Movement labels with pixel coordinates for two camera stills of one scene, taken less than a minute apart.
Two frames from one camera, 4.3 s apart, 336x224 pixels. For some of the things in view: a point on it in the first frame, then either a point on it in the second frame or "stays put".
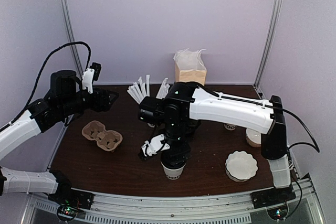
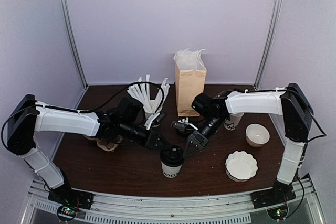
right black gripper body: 177,156 to 202,140
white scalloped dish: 240,166 stays put
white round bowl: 253,137 stays put
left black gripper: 104,105 to 153,138
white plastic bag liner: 188,60 stays put
